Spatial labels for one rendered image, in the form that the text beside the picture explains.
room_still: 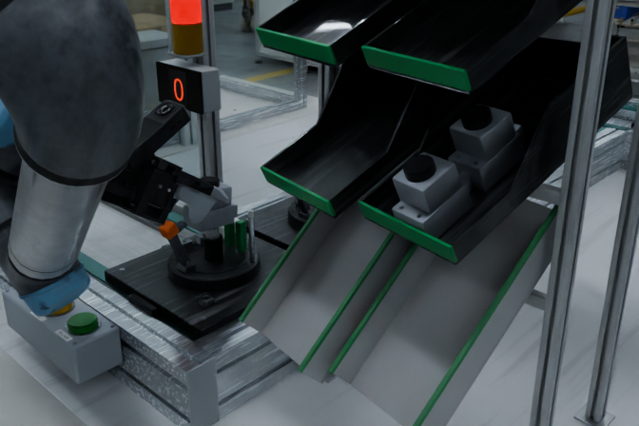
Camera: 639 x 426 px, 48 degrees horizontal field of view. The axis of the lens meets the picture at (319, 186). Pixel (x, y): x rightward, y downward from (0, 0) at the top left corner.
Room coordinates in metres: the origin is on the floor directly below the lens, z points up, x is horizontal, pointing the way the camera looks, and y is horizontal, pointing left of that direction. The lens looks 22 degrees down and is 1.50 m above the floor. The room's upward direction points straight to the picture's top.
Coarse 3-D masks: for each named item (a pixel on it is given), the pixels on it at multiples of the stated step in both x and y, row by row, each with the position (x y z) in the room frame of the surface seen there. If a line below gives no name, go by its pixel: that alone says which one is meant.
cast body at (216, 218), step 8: (208, 176) 0.99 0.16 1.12; (216, 184) 0.97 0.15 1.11; (224, 184) 0.98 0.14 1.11; (224, 192) 0.97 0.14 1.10; (184, 208) 0.96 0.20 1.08; (216, 208) 0.96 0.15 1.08; (224, 208) 0.97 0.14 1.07; (232, 208) 0.98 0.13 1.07; (184, 216) 0.96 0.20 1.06; (208, 216) 0.95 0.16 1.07; (216, 216) 0.96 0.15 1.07; (224, 216) 0.97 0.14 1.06; (232, 216) 0.98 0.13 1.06; (192, 224) 0.95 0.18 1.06; (200, 224) 0.94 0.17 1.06; (208, 224) 0.95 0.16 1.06; (216, 224) 0.96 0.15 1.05; (224, 224) 0.97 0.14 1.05
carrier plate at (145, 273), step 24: (192, 240) 1.08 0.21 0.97; (120, 264) 0.99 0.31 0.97; (144, 264) 0.99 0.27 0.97; (264, 264) 0.99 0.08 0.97; (120, 288) 0.94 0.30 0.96; (144, 288) 0.92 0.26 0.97; (168, 288) 0.92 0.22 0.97; (240, 288) 0.92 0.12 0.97; (168, 312) 0.86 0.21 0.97; (192, 312) 0.85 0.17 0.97; (216, 312) 0.85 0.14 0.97; (240, 312) 0.86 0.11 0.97; (192, 336) 0.82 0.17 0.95
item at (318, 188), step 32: (352, 64) 0.86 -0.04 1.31; (352, 96) 0.86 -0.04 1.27; (384, 96) 0.88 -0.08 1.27; (416, 96) 0.75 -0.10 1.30; (320, 128) 0.83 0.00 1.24; (352, 128) 0.83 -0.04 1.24; (384, 128) 0.81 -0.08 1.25; (416, 128) 0.75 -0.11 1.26; (288, 160) 0.80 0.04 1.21; (320, 160) 0.79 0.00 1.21; (352, 160) 0.77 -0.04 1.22; (384, 160) 0.73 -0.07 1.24; (288, 192) 0.75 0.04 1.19; (320, 192) 0.73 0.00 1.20; (352, 192) 0.70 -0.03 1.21
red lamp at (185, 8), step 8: (176, 0) 1.17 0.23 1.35; (184, 0) 1.17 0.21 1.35; (192, 0) 1.17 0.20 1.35; (200, 0) 1.19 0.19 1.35; (176, 8) 1.17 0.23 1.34; (184, 8) 1.17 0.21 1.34; (192, 8) 1.17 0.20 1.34; (200, 8) 1.19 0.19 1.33; (176, 16) 1.17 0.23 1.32; (184, 16) 1.17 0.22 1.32; (192, 16) 1.17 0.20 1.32; (200, 16) 1.19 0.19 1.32; (184, 24) 1.17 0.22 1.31
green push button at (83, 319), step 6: (84, 312) 0.85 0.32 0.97; (72, 318) 0.83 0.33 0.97; (78, 318) 0.83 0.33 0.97; (84, 318) 0.83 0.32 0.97; (90, 318) 0.83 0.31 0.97; (96, 318) 0.84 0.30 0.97; (72, 324) 0.82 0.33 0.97; (78, 324) 0.82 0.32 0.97; (84, 324) 0.82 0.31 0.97; (90, 324) 0.82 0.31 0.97; (96, 324) 0.83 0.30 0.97; (72, 330) 0.81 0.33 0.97; (78, 330) 0.81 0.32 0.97; (84, 330) 0.81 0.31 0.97; (90, 330) 0.82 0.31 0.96
